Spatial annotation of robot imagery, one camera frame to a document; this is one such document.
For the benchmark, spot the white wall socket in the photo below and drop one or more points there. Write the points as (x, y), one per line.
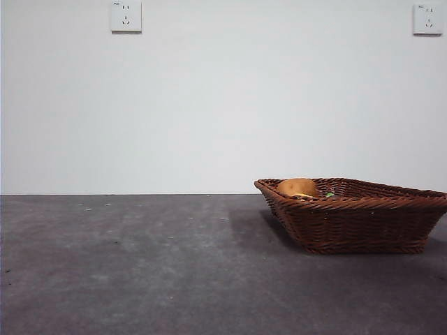
(428, 20)
(126, 17)

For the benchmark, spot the brown potato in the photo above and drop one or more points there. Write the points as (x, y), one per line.
(297, 186)

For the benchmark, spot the purple eggplant with green stem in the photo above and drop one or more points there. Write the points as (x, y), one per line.
(330, 194)

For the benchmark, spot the yellow corn cob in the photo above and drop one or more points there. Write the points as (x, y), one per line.
(303, 196)

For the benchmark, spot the brown wicker basket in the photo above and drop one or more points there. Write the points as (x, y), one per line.
(359, 227)

